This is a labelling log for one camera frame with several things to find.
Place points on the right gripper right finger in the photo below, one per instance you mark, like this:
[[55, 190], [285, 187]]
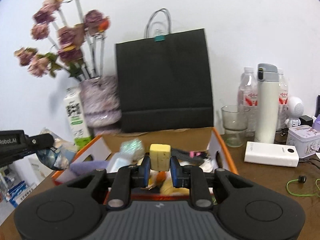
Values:
[[194, 179]]

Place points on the purple tissue pack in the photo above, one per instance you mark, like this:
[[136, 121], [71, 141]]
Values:
[[316, 124]]

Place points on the teal binder clip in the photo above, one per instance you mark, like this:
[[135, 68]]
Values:
[[159, 36]]

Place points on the white power bank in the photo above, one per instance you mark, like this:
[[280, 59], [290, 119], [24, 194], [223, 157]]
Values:
[[271, 154]]

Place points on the black paper shopping bag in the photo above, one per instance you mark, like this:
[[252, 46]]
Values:
[[165, 85]]

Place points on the purple knitted cloth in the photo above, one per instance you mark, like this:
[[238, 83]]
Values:
[[87, 166]]

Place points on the dried rose bouquet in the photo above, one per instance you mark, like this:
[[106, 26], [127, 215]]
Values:
[[78, 49]]

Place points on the white floral tin box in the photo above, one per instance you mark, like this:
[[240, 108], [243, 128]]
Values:
[[305, 139]]

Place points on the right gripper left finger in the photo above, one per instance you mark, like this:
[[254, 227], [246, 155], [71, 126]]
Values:
[[124, 180]]

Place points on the red orange cardboard box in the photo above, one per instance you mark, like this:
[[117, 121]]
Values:
[[104, 146]]

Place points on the clear cotton swab box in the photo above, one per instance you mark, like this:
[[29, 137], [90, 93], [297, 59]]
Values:
[[120, 160]]

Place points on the iridescent plastic bag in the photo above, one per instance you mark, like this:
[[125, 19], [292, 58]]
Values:
[[132, 150]]

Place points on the yellow white plush toy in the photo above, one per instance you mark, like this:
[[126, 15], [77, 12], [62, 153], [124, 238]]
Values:
[[167, 188]]

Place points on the white thermos bottle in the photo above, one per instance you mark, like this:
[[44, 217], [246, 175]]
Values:
[[267, 108]]

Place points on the purple ceramic vase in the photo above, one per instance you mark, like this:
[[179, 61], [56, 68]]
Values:
[[101, 104]]

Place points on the clear water bottle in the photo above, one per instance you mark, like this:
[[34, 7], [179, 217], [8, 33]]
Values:
[[282, 100], [248, 97]]

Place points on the green white milk carton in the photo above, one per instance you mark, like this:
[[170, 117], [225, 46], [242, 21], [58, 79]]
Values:
[[76, 118]]

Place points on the yellow sponge cube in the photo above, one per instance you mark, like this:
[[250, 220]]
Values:
[[160, 155]]

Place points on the clear drinking glass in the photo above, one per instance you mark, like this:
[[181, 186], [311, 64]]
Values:
[[235, 124]]

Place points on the white round speaker robot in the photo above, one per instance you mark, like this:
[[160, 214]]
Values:
[[295, 110]]

